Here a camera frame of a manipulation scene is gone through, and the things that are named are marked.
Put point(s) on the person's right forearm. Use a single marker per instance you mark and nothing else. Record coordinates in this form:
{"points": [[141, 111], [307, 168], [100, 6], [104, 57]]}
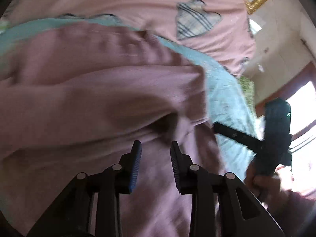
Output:
{"points": [[293, 209]]}

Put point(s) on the pink quilt with plaid hearts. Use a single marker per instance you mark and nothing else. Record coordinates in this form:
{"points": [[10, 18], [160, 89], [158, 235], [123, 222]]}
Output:
{"points": [[123, 0]]}

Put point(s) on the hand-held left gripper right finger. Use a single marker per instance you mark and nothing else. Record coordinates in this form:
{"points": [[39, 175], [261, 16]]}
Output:
{"points": [[175, 170]]}

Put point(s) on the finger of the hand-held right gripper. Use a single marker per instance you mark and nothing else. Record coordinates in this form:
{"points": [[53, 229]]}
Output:
{"points": [[234, 135]]}

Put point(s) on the person's right hand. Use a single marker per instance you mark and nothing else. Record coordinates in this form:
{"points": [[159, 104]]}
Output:
{"points": [[269, 187]]}

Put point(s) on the green checkered pillow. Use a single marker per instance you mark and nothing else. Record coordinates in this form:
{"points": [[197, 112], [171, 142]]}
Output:
{"points": [[246, 88]]}

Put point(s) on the teal floral bed sheet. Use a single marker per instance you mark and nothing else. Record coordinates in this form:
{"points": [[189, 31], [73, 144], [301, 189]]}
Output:
{"points": [[227, 91]]}

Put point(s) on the pink knit sweater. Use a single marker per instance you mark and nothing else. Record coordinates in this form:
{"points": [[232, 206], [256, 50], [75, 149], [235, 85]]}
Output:
{"points": [[98, 91]]}

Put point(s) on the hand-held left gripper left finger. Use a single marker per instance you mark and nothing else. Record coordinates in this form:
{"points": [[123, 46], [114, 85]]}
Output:
{"points": [[135, 170]]}

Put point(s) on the wooden framed window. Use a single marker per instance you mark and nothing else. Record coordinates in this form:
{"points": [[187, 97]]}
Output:
{"points": [[303, 108]]}

